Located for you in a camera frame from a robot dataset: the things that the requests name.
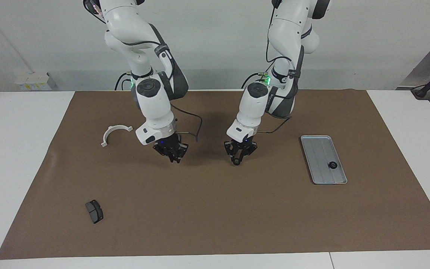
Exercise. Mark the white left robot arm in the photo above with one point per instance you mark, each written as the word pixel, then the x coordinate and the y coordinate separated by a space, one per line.
pixel 254 108

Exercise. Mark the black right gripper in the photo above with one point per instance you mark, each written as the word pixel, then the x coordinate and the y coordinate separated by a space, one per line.
pixel 168 144

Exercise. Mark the dark grey brake pad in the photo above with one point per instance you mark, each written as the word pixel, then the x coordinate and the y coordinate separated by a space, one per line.
pixel 94 212

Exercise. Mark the white cardboard box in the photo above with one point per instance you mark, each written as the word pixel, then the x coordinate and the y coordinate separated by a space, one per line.
pixel 32 82

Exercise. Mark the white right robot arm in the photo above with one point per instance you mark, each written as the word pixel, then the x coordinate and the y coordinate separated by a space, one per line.
pixel 155 101

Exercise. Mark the silver metal tray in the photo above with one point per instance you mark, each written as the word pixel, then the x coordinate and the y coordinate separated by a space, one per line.
pixel 319 157

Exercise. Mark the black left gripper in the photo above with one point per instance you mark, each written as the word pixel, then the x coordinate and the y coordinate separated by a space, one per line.
pixel 241 144

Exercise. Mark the white curved plastic bracket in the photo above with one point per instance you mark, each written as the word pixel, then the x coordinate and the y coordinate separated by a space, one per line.
pixel 107 133

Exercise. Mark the brown table mat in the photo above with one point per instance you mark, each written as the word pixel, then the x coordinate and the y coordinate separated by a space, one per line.
pixel 215 216

